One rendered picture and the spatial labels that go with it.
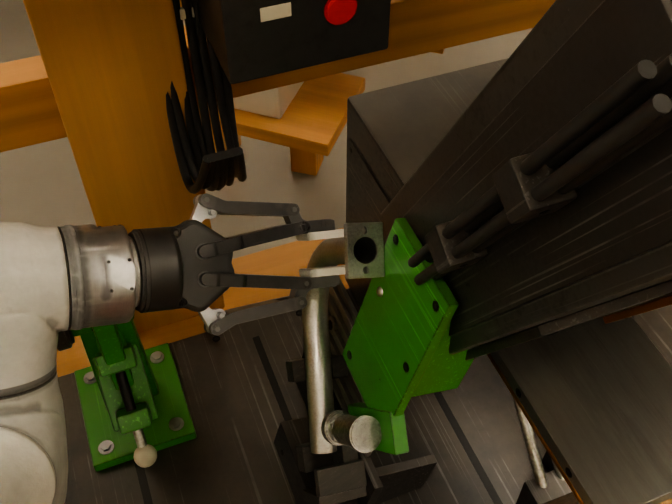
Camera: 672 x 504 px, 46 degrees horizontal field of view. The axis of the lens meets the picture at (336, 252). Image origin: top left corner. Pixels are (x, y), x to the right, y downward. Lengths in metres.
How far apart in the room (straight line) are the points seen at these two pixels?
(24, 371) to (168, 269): 0.14
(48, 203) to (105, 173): 1.79
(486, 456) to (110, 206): 0.56
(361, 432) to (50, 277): 0.35
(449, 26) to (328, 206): 1.51
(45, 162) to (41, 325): 2.24
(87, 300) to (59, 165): 2.21
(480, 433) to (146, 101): 0.58
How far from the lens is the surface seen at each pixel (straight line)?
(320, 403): 0.91
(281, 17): 0.77
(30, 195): 2.80
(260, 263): 1.25
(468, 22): 1.14
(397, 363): 0.79
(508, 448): 1.06
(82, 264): 0.68
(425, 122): 0.93
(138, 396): 1.00
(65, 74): 0.88
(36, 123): 1.02
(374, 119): 0.93
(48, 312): 0.68
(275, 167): 2.72
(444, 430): 1.06
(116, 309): 0.69
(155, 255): 0.69
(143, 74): 0.89
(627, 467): 0.82
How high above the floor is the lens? 1.82
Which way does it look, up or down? 48 degrees down
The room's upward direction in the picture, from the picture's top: straight up
